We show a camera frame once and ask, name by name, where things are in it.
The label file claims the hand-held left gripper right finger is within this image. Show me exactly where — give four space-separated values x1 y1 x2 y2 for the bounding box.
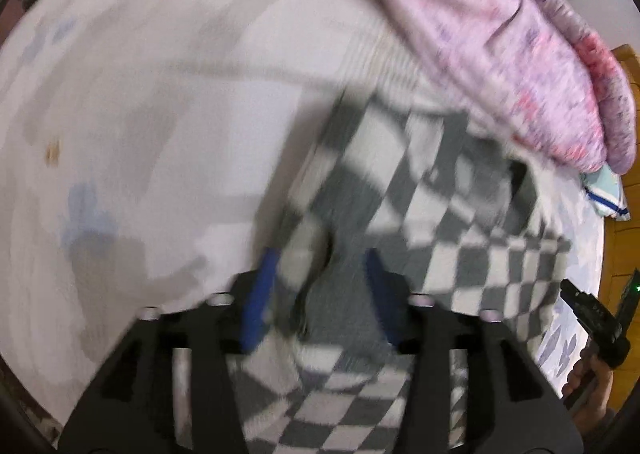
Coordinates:
362 248 585 454

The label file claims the light blue striped pillow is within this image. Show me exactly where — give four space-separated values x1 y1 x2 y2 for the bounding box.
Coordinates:
580 161 632 221

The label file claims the grey white checkered garment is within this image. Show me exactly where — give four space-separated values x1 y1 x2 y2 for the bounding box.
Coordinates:
172 89 573 454

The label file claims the person's right hand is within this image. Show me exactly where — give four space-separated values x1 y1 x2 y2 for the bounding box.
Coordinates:
561 337 617 427

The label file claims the white bed sheet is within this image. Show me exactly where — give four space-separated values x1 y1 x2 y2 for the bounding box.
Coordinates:
0 0 608 430

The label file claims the pink floral quilt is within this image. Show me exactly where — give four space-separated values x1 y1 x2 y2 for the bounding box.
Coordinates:
350 0 638 175

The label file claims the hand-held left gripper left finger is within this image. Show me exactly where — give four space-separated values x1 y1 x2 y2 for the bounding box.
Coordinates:
57 247 281 454

